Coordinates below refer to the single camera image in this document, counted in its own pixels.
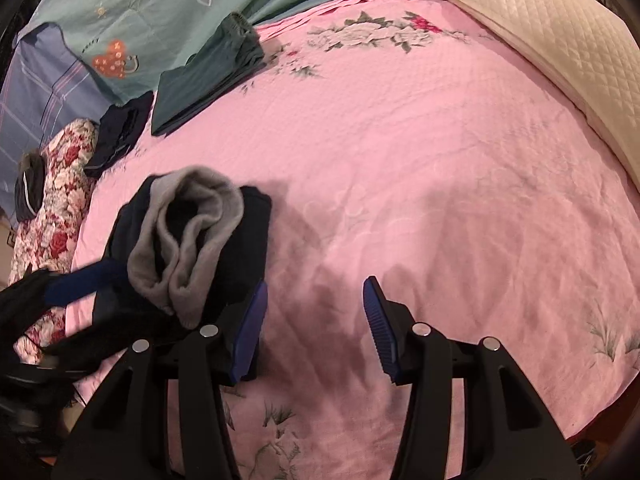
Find folded navy garment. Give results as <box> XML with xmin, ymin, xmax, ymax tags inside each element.
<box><xmin>84</xmin><ymin>91</ymin><xmax>155</xmax><ymax>178</ymax></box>

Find teal heart-print sheet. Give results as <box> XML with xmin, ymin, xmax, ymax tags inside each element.
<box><xmin>22</xmin><ymin>0</ymin><xmax>491</xmax><ymax>106</ymax></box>

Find navy pants with grey waistband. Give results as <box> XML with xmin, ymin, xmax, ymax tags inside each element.
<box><xmin>60</xmin><ymin>165</ymin><xmax>273</xmax><ymax>386</ymax></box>

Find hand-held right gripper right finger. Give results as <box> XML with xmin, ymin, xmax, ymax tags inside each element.
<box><xmin>363</xmin><ymin>276</ymin><xmax>581</xmax><ymax>480</ymax></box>

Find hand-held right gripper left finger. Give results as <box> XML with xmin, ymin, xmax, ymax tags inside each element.
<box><xmin>52</xmin><ymin>281</ymin><xmax>269</xmax><ymax>480</ymax></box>

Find cream quilted pillow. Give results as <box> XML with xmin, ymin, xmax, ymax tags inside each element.
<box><xmin>427</xmin><ymin>0</ymin><xmax>640</xmax><ymax>191</ymax></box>

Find blue plaid sheet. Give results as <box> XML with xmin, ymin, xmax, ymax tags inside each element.
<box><xmin>0</xmin><ymin>22</ymin><xmax>126</xmax><ymax>211</ymax></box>

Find pink floral bed sheet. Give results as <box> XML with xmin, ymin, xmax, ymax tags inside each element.
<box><xmin>65</xmin><ymin>0</ymin><xmax>640</xmax><ymax>480</ymax></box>

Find red floral quilt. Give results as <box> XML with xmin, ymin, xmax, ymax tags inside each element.
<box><xmin>9</xmin><ymin>119</ymin><xmax>98</xmax><ymax>361</ymax></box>

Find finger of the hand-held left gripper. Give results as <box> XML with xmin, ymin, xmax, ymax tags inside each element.
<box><xmin>47</xmin><ymin>260</ymin><xmax>128</xmax><ymax>306</ymax></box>

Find folded dark green pants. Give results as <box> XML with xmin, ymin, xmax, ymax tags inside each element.
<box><xmin>151</xmin><ymin>12</ymin><xmax>266</xmax><ymax>137</ymax></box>

